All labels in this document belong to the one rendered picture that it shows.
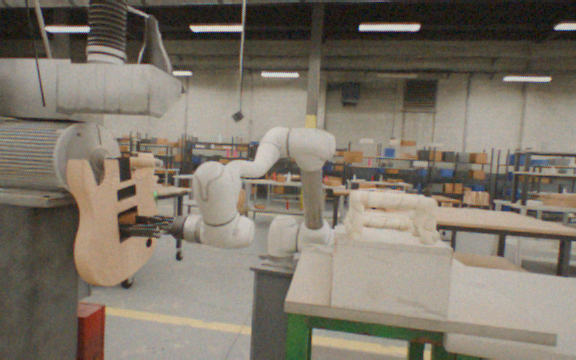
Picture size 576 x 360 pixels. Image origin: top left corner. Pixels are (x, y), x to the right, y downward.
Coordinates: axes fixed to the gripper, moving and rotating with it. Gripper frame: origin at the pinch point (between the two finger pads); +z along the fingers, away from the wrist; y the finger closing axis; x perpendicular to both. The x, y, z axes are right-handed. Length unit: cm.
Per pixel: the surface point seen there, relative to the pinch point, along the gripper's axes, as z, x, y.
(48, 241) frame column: 31.6, -9.1, -0.3
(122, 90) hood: -4.3, 41.6, -3.7
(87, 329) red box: 30, -51, 8
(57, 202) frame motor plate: 23.5, 6.2, -2.5
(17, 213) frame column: 36.0, 2.4, -5.2
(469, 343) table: -98, -14, -20
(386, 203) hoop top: -78, 16, -13
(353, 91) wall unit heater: -131, 129, 1082
